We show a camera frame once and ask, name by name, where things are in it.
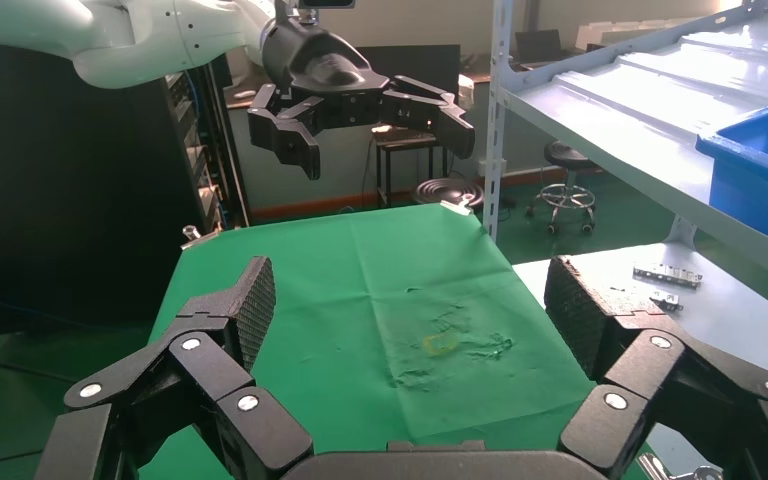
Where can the black monitor screen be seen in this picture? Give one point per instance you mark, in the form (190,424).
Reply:
(424,63)

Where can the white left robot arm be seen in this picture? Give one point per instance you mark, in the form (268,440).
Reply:
(126,33)

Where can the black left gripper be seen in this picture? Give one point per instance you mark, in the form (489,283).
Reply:
(318,60)

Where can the silver notched metal strip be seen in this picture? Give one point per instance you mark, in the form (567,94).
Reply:
(665,275)

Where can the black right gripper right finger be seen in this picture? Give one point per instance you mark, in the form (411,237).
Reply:
(636,371)

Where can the silver binder clip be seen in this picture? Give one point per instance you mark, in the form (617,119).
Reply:
(652,467)
(192,233)
(457,206)

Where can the small black side table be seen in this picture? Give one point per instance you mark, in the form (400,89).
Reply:
(404,140)

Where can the black server cabinet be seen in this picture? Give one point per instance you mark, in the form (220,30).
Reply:
(59,199)

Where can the black round stool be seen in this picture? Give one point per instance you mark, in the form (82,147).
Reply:
(566,157)

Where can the black laptop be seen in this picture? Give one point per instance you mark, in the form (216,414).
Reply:
(538,46)

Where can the grey metal shelf rack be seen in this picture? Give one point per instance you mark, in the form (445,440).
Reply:
(622,99)

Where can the green table cloth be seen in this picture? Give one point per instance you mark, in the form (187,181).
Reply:
(390,278)

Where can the black round disc base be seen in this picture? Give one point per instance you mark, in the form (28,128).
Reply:
(447,191)

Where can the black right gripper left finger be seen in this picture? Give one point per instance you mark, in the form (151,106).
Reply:
(212,358)

